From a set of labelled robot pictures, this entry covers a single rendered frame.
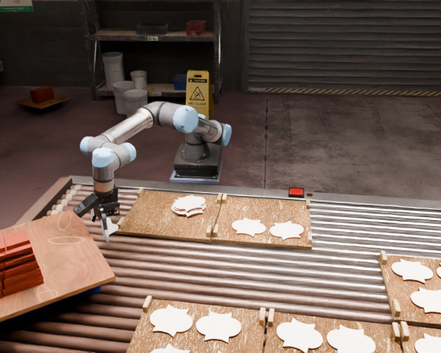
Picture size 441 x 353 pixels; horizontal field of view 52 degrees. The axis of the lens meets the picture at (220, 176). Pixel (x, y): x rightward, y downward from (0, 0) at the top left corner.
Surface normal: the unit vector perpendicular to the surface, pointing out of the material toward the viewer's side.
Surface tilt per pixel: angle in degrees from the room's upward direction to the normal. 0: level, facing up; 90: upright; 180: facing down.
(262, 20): 86
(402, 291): 0
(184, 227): 0
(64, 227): 0
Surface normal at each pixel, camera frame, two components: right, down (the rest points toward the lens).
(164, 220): -0.01, -0.88
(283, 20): -0.08, 0.41
